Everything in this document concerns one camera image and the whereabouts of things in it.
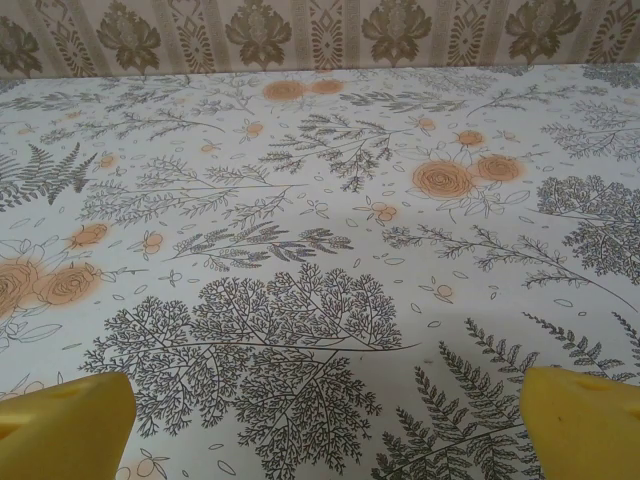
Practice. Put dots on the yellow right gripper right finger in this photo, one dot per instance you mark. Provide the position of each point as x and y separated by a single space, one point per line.
585 430

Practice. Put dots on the floral patterned tablecloth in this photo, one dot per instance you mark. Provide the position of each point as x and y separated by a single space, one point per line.
320 250

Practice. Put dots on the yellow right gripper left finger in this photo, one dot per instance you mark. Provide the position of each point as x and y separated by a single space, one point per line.
65 430

